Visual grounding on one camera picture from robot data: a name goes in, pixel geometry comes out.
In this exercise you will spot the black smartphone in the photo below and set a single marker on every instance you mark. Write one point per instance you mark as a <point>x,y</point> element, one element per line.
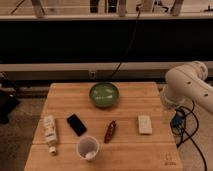
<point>76,124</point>

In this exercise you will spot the blue cable connector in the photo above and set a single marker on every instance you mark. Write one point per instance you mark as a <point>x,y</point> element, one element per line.
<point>178,119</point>

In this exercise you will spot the clear plastic cup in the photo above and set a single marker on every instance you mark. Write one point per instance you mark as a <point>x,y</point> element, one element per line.
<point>87,148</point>

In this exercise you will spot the green ceramic bowl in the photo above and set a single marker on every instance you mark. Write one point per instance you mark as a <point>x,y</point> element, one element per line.
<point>104,94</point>

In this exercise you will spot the white sponge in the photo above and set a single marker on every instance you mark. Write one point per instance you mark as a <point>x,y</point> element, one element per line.
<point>145,125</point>

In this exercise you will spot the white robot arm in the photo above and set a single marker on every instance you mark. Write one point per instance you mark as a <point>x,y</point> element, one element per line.
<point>188,81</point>

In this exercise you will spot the red brown snack wrapper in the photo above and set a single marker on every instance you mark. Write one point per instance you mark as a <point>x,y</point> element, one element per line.
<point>110,131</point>

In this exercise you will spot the white lotion bottle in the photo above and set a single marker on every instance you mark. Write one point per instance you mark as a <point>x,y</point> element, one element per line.
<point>50,133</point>

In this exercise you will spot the white wall outlet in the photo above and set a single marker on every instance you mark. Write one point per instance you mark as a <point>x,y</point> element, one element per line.
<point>92,75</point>

